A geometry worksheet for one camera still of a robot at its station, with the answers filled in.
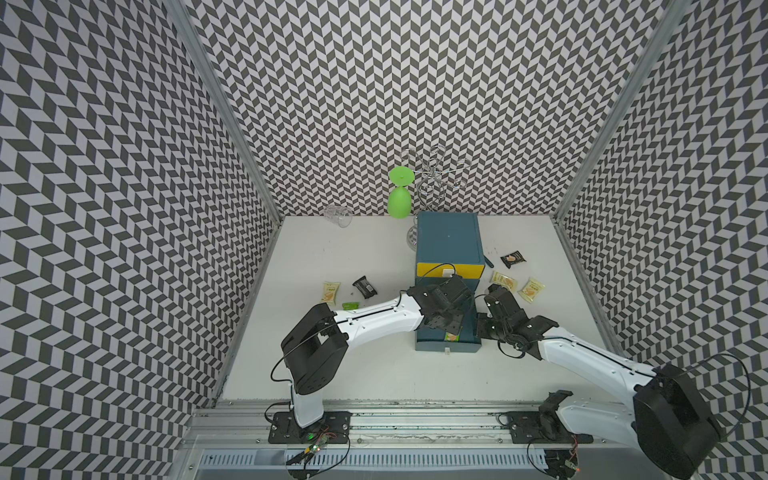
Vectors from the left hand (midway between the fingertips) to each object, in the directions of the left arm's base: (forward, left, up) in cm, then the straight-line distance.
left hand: (450, 322), depth 83 cm
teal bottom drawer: (-3, +5, -4) cm, 7 cm away
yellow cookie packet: (+15, -29, -7) cm, 33 cm away
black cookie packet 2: (+16, +26, -7) cm, 31 cm away
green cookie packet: (-2, 0, -6) cm, 7 cm away
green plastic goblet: (+33, +14, +16) cm, 39 cm away
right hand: (0, -8, -5) cm, 9 cm away
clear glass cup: (+50, +39, -7) cm, 63 cm away
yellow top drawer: (+11, -4, +9) cm, 15 cm away
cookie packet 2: (+14, +37, -6) cm, 40 cm away
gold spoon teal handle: (+27, -17, -8) cm, 33 cm away
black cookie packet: (+27, -26, -7) cm, 38 cm away
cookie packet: (+18, -20, -6) cm, 28 cm away
